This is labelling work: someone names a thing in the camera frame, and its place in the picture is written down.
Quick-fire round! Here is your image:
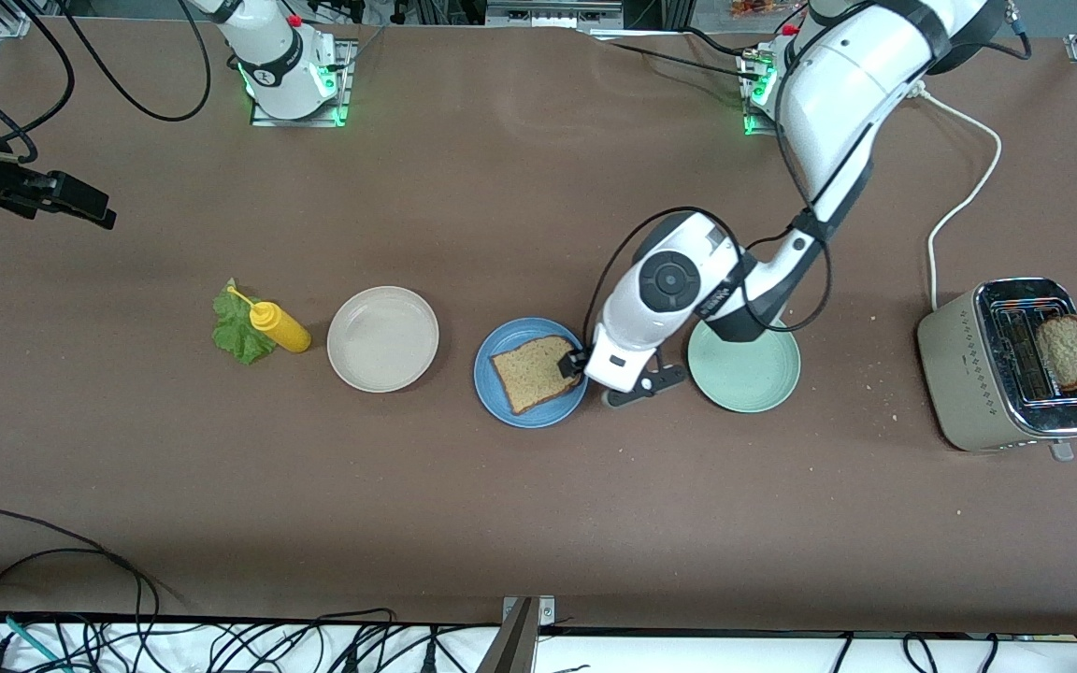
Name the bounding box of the long looping black cable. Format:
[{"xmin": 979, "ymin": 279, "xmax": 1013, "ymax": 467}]
[{"xmin": 0, "ymin": 509, "xmax": 161, "ymax": 673}]

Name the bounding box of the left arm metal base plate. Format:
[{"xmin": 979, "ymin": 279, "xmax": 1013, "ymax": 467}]
[{"xmin": 740, "ymin": 47, "xmax": 783, "ymax": 137}]

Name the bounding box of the aluminium frame rail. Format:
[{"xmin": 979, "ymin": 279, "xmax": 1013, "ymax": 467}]
[{"xmin": 478, "ymin": 595, "xmax": 558, "ymax": 673}]

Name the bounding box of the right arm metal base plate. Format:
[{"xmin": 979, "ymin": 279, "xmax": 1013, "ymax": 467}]
[{"xmin": 251, "ymin": 39, "xmax": 352, "ymax": 127}]

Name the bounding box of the light green round plate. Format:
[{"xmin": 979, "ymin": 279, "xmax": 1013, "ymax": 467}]
[{"xmin": 687, "ymin": 318, "xmax": 801, "ymax": 413}]

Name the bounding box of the thick black base cable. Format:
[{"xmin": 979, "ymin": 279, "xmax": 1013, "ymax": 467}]
[{"xmin": 679, "ymin": 23, "xmax": 766, "ymax": 59}]

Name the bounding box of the teal cable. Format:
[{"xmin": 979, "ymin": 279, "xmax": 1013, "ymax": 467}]
[{"xmin": 0, "ymin": 608, "xmax": 67, "ymax": 672}]

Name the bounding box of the tangled black cable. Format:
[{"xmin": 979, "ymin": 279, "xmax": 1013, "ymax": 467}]
[{"xmin": 211, "ymin": 608, "xmax": 502, "ymax": 673}]

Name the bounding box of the beige round plate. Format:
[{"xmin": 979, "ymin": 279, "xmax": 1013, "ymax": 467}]
[{"xmin": 326, "ymin": 286, "xmax": 440, "ymax": 394}]

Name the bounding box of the green lettuce leaf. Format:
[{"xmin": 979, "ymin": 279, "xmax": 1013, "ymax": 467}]
[{"xmin": 211, "ymin": 278, "xmax": 278, "ymax": 366}]

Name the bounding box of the brown bread slice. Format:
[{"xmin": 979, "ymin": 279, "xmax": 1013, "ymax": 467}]
[
  {"xmin": 490, "ymin": 335, "xmax": 584, "ymax": 415},
  {"xmin": 1036, "ymin": 314, "xmax": 1077, "ymax": 392}
]

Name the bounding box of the grey metal box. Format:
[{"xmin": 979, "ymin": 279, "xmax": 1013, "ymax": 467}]
[{"xmin": 487, "ymin": 0, "xmax": 624, "ymax": 29}]

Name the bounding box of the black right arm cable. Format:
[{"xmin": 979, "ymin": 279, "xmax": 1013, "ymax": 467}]
[{"xmin": 0, "ymin": 0, "xmax": 212, "ymax": 165}]

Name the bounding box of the thin black base cable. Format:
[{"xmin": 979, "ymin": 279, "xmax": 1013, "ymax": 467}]
[{"xmin": 592, "ymin": 33, "xmax": 759, "ymax": 80}]

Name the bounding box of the beige metal toaster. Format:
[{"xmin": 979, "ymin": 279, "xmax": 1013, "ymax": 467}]
[{"xmin": 917, "ymin": 278, "xmax": 1077, "ymax": 462}]

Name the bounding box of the yellow mustard squeeze bottle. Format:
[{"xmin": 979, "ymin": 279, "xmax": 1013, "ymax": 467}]
[{"xmin": 226, "ymin": 285, "xmax": 312, "ymax": 354}]

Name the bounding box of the white toaster power cord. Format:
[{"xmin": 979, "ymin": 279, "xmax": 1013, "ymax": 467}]
[{"xmin": 912, "ymin": 84, "xmax": 1003, "ymax": 314}]

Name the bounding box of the blue round plate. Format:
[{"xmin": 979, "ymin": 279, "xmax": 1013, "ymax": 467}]
[{"xmin": 474, "ymin": 318, "xmax": 589, "ymax": 429}]

